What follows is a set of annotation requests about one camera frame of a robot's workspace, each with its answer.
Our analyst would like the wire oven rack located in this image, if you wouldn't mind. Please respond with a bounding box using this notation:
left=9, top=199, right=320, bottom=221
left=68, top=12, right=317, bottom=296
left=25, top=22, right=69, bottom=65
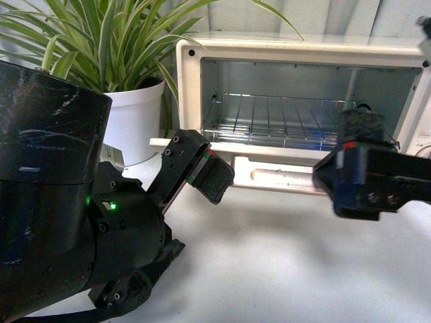
left=201, top=93, right=372, bottom=151

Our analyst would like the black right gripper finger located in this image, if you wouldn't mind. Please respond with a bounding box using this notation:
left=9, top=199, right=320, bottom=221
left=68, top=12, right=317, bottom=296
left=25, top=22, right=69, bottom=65
left=312, top=110, right=430, bottom=221

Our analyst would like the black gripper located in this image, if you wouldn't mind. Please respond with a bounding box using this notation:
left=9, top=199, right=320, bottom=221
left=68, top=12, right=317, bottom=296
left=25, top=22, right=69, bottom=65
left=82, top=130, right=234, bottom=316

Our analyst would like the cream Toshiba toaster oven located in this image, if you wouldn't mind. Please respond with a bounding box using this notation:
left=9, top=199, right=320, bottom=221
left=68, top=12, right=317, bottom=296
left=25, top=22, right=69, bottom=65
left=149, top=32, right=431, bottom=164

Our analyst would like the white plant pot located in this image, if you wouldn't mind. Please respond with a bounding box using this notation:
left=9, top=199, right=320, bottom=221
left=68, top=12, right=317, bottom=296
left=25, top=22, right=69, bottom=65
left=104, top=77, right=165, bottom=166

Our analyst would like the oven glass door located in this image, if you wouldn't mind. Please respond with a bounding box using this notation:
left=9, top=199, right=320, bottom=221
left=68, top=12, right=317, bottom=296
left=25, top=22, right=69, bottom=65
left=232, top=156, right=327, bottom=195

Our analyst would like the green spider plant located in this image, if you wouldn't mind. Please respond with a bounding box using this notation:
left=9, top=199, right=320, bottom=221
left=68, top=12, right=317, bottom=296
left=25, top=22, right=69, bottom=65
left=0, top=0, right=304, bottom=139

